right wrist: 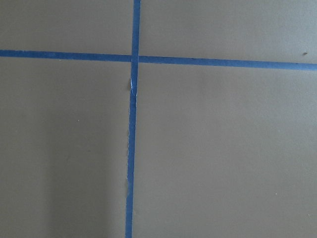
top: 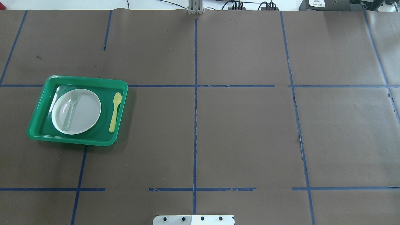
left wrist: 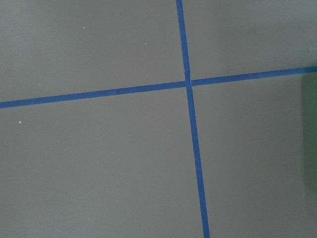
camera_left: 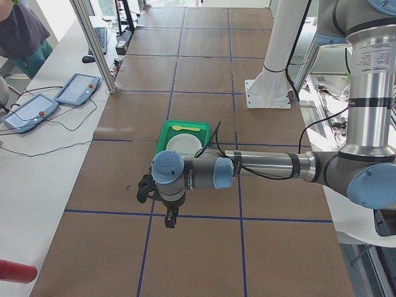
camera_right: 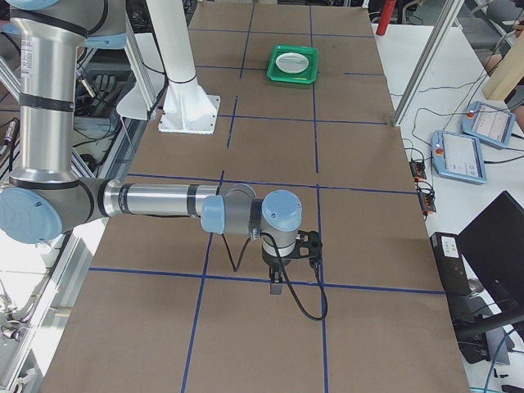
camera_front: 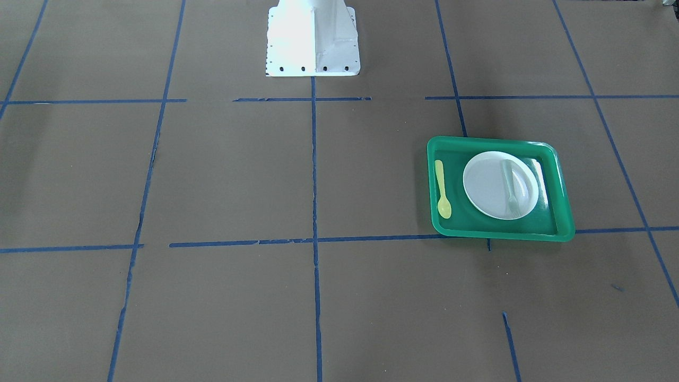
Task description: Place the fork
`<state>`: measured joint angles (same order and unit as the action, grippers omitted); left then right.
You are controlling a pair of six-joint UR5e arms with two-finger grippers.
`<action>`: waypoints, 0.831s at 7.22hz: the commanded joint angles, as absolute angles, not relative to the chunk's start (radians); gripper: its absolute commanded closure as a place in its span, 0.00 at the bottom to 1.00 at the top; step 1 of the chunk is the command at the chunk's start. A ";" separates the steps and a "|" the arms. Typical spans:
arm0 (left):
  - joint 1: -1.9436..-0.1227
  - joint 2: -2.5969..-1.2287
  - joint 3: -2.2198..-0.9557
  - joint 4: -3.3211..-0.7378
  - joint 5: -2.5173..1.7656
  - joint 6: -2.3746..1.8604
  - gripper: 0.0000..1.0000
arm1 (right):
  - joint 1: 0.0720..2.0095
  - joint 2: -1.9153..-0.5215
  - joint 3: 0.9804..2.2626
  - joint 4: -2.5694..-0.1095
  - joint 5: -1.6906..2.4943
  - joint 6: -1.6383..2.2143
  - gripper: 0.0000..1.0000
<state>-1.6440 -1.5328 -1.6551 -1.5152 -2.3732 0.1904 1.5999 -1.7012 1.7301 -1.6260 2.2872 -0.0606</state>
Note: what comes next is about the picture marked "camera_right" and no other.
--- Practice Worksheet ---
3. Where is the aluminium frame post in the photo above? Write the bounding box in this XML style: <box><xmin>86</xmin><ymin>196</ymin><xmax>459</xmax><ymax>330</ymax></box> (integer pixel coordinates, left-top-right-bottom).
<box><xmin>392</xmin><ymin>0</ymin><xmax>464</xmax><ymax>127</ymax></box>

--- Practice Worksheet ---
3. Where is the white pedestal column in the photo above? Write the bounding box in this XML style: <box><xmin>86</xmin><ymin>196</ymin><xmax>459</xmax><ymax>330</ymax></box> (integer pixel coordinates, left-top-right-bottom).
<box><xmin>147</xmin><ymin>0</ymin><xmax>220</xmax><ymax>135</ymax></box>

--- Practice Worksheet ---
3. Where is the wooden beam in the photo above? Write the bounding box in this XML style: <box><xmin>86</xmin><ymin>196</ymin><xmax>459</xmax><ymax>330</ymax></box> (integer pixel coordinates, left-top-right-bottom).
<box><xmin>482</xmin><ymin>33</ymin><xmax>523</xmax><ymax>101</ymax></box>

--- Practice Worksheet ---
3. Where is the brown paper table cover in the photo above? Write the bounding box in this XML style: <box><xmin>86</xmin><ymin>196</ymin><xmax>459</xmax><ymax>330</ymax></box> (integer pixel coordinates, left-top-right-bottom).
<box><xmin>38</xmin><ymin>3</ymin><xmax>472</xmax><ymax>393</ymax></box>

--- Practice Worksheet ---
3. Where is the far blue teach pendant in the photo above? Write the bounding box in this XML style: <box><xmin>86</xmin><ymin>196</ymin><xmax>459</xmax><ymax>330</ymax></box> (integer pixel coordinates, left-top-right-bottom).
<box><xmin>462</xmin><ymin>102</ymin><xmax>516</xmax><ymax>149</ymax></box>

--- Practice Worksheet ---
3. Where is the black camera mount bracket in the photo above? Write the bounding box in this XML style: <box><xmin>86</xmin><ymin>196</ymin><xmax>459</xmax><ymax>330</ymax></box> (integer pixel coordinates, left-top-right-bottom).
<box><xmin>288</xmin><ymin>230</ymin><xmax>323</xmax><ymax>265</ymax></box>

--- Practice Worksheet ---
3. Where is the green plastic tray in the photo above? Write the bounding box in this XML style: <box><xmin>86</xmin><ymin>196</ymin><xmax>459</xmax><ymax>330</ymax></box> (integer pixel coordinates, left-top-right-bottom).
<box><xmin>266</xmin><ymin>45</ymin><xmax>318</xmax><ymax>84</ymax></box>

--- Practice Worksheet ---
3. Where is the lower orange black connector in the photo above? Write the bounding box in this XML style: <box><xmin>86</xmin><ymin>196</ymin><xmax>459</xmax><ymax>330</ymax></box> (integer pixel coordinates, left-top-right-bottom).
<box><xmin>417</xmin><ymin>188</ymin><xmax>436</xmax><ymax>215</ymax></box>

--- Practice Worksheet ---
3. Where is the red cylinder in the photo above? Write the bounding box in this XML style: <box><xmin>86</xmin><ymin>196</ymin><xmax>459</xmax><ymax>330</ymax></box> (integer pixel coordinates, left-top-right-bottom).
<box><xmin>376</xmin><ymin>0</ymin><xmax>396</xmax><ymax>36</ymax></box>

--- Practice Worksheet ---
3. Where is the black monitor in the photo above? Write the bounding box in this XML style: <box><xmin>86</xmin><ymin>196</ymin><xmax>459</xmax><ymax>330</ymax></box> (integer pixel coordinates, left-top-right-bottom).
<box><xmin>457</xmin><ymin>191</ymin><xmax>523</xmax><ymax>311</ymax></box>

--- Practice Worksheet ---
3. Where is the white round plate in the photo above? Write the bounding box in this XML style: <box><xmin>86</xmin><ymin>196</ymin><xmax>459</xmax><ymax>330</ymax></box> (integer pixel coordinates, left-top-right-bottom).
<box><xmin>275</xmin><ymin>52</ymin><xmax>309</xmax><ymax>75</ymax></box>

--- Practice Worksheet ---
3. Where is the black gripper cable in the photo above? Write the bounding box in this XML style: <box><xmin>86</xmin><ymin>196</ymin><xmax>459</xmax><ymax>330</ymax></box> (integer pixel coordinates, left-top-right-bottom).
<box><xmin>220</xmin><ymin>231</ymin><xmax>329</xmax><ymax>322</ymax></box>

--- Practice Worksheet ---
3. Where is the black computer box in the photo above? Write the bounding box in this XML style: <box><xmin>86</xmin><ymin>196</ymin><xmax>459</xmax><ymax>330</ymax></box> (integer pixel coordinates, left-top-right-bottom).
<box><xmin>430</xmin><ymin>232</ymin><xmax>472</xmax><ymax>296</ymax></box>

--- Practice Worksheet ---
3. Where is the orange black connector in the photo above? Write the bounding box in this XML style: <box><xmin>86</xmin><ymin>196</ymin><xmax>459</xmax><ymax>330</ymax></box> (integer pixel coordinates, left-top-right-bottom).
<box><xmin>417</xmin><ymin>188</ymin><xmax>436</xmax><ymax>215</ymax></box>
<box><xmin>409</xmin><ymin>160</ymin><xmax>427</xmax><ymax>181</ymax></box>

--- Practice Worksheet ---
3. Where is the upper orange black connector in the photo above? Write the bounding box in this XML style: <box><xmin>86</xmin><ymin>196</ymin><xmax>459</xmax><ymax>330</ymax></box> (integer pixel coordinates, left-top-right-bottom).
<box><xmin>409</xmin><ymin>160</ymin><xmax>427</xmax><ymax>181</ymax></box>

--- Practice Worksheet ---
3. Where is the blue teach pendant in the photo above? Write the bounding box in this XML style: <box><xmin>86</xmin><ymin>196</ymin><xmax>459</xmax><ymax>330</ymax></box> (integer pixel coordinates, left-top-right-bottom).
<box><xmin>462</xmin><ymin>102</ymin><xmax>516</xmax><ymax>149</ymax></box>
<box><xmin>431</xmin><ymin>130</ymin><xmax>487</xmax><ymax>184</ymax></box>

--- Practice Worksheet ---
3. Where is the near blue teach pendant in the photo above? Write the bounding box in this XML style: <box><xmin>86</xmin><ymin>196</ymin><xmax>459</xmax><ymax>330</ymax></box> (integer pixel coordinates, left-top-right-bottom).
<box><xmin>431</xmin><ymin>130</ymin><xmax>487</xmax><ymax>184</ymax></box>

